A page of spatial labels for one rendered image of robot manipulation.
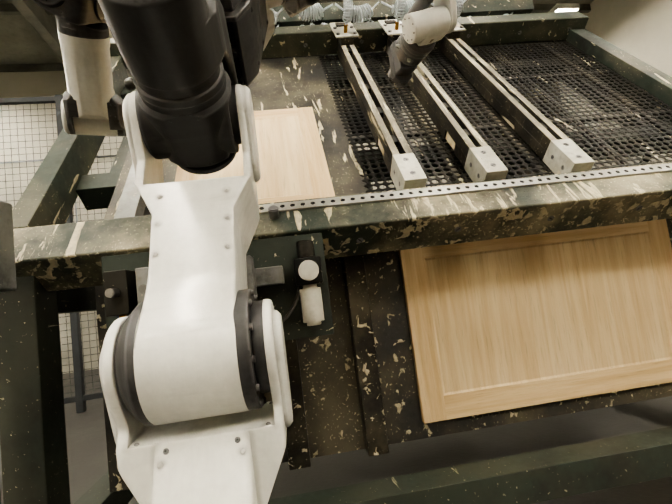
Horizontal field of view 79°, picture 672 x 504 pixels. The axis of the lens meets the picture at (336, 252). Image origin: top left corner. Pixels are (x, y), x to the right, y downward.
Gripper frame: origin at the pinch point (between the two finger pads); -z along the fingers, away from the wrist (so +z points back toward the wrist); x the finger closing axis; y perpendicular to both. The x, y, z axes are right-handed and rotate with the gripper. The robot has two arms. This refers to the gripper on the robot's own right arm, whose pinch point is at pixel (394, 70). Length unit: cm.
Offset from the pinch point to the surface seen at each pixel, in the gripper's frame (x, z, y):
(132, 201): -31, -4, 76
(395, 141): -20.8, -1.4, 2.3
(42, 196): -27, -9, 98
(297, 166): -24.3, -8.4, 31.2
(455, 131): -19.1, -0.7, -17.5
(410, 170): -32.3, 9.9, 4.3
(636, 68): 7, -16, -112
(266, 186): -30, -4, 41
